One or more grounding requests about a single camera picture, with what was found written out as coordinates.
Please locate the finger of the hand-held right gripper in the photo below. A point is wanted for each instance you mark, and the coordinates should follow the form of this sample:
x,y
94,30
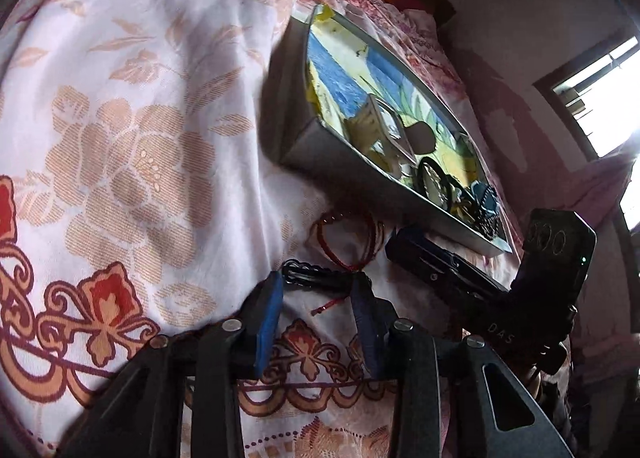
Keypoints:
x,y
435,268

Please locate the floral blanket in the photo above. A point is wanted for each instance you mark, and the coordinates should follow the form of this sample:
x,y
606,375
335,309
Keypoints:
x,y
125,138

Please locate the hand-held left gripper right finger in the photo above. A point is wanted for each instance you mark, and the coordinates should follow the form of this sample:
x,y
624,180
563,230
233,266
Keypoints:
x,y
367,333

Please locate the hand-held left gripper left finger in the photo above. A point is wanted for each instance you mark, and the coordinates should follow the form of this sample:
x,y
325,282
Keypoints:
x,y
265,325

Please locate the grey cardboard box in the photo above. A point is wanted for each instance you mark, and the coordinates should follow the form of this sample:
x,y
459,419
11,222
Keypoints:
x,y
320,148

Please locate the window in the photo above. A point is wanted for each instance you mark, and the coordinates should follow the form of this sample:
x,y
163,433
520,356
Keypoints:
x,y
600,98

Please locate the pink cloth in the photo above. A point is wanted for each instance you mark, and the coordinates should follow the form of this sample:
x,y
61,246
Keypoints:
x,y
605,218

